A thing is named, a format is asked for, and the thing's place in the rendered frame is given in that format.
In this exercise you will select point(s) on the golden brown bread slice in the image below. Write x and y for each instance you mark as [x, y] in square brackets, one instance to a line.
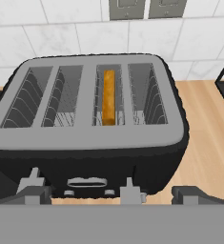
[109, 95]

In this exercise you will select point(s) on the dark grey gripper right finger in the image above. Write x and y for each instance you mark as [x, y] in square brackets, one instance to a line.
[183, 192]

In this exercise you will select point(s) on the grey toaster lever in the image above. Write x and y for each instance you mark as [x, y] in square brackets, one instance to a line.
[130, 192]
[30, 184]

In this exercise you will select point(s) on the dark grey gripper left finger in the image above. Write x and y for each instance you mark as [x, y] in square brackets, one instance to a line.
[37, 192]

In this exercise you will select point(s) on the grey wall outlet plate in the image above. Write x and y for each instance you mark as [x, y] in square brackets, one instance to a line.
[126, 8]
[167, 7]

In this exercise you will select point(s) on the black toaster with grey top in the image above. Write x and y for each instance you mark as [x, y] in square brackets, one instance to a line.
[85, 158]

